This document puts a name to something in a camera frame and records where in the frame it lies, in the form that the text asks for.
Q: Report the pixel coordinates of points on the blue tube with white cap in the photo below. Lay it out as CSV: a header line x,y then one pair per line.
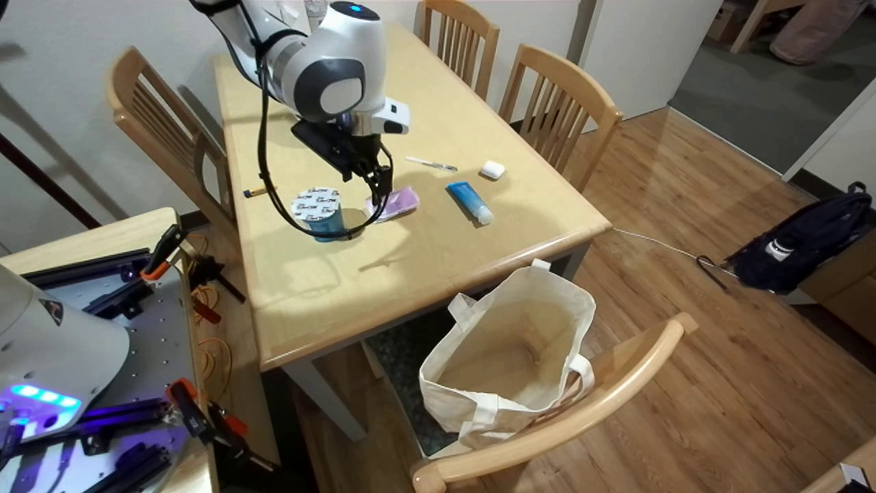
x,y
469,204

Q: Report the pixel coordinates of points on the light wooden furniture leg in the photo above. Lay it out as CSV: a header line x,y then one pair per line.
x,y
754,22

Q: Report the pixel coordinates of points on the beige canvas tote bag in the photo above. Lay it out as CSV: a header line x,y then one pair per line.
x,y
510,357

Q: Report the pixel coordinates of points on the white earbuds case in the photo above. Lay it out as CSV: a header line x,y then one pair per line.
x,y
494,171

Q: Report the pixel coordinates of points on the pink cloth cover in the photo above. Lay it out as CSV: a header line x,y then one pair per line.
x,y
817,29

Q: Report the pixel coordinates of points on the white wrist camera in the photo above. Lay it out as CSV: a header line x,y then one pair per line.
x,y
394,115

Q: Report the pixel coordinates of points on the thin pen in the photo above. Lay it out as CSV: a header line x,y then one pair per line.
x,y
435,166

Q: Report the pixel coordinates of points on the black red clamp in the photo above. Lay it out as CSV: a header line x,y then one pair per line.
x,y
209,271
191,405
235,434

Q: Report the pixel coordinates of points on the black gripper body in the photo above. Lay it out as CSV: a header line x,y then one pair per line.
x,y
343,140

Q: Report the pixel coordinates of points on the light wooden slat chair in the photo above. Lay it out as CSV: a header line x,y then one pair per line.
x,y
468,11
572,78
153,98

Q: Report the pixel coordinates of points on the grey perforated mount plate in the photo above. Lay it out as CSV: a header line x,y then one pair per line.
x,y
154,337

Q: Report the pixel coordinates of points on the black flat bar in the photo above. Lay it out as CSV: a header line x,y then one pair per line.
x,y
87,266

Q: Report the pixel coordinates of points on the purple packet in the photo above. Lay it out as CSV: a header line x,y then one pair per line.
x,y
400,204

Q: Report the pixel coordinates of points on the short brown marker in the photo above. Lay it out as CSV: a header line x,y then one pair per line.
x,y
261,190

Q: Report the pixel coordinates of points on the curved back wooden chair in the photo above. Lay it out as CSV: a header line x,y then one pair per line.
x,y
584,412

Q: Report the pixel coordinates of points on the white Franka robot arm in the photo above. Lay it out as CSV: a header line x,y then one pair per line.
x,y
339,56

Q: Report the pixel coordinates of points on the wooden robot mount cart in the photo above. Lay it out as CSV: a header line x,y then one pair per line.
x,y
92,237

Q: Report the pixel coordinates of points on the dark grey floor mat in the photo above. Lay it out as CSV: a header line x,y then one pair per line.
x,y
400,364

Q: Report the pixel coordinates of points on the navy backpack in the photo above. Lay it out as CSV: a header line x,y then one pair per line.
x,y
803,237

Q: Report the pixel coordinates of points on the long clamp bar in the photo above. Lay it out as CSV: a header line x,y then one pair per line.
x,y
112,422

